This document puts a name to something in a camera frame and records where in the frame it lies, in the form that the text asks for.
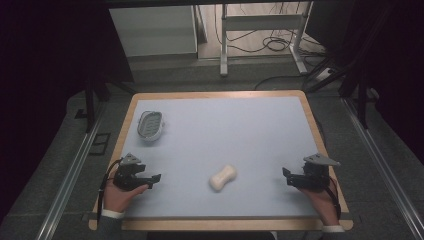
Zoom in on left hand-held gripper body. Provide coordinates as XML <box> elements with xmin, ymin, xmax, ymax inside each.
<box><xmin>112</xmin><ymin>152</ymin><xmax>150</xmax><ymax>192</ymax></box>

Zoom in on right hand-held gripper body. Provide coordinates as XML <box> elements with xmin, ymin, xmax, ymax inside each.
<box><xmin>297</xmin><ymin>152</ymin><xmax>342</xmax><ymax>193</ymax></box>

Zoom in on grey oval soap dish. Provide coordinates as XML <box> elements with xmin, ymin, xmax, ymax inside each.
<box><xmin>136</xmin><ymin>110</ymin><xmax>166</xmax><ymax>142</ymax></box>

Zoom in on cream peanut-shaped toy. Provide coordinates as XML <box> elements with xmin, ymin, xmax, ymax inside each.
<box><xmin>208</xmin><ymin>164</ymin><xmax>238</xmax><ymax>193</ymax></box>

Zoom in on person's left hand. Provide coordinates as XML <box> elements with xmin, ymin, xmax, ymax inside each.
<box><xmin>103</xmin><ymin>168</ymin><xmax>150</xmax><ymax>214</ymax></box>

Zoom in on person's right hand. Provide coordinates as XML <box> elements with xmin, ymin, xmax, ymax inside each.
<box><xmin>299</xmin><ymin>184</ymin><xmax>341</xmax><ymax>229</ymax></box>

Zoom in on pale blue table mat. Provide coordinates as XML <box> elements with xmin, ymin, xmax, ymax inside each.
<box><xmin>121</xmin><ymin>96</ymin><xmax>322</xmax><ymax>220</ymax></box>

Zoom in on black metal stand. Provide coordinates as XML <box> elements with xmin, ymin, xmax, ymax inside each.
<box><xmin>338</xmin><ymin>58</ymin><xmax>372</xmax><ymax>130</ymax></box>
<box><xmin>83</xmin><ymin>78</ymin><xmax>112</xmax><ymax>134</ymax></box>

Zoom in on white power strip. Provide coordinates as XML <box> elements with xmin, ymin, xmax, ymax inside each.
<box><xmin>314</xmin><ymin>67</ymin><xmax>336</xmax><ymax>83</ymax></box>

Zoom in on dark curtain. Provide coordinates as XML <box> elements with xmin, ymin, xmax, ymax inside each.
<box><xmin>0</xmin><ymin>0</ymin><xmax>135</xmax><ymax>214</ymax></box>
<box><xmin>304</xmin><ymin>0</ymin><xmax>424</xmax><ymax>166</ymax></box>

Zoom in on white cabinet panel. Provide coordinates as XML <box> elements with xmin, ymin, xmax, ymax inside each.
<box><xmin>108</xmin><ymin>5</ymin><xmax>199</xmax><ymax>58</ymax></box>

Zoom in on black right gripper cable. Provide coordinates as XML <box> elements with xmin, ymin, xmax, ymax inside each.
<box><xmin>327</xmin><ymin>175</ymin><xmax>342</xmax><ymax>221</ymax></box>

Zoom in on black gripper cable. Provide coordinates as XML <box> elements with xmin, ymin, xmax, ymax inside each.
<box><xmin>96</xmin><ymin>158</ymin><xmax>124</xmax><ymax>225</ymax></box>
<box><xmin>327</xmin><ymin>175</ymin><xmax>342</xmax><ymax>221</ymax></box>

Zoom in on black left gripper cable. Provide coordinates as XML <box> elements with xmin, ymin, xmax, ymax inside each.
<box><xmin>96</xmin><ymin>158</ymin><xmax>124</xmax><ymax>225</ymax></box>

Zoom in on black floor bracket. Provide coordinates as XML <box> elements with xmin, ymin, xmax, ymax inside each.
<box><xmin>88</xmin><ymin>132</ymin><xmax>112</xmax><ymax>156</ymax></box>

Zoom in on long metal floor rail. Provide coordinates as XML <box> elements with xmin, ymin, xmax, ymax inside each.
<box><xmin>342</xmin><ymin>97</ymin><xmax>424</xmax><ymax>240</ymax></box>
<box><xmin>34</xmin><ymin>111</ymin><xmax>103</xmax><ymax>240</ymax></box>

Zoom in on tangled black floor cables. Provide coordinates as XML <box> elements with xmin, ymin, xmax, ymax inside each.
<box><xmin>214</xmin><ymin>2</ymin><xmax>327</xmax><ymax>55</ymax></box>

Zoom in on white desk frame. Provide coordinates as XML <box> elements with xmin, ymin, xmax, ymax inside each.
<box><xmin>219</xmin><ymin>2</ymin><xmax>310</xmax><ymax>78</ymax></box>

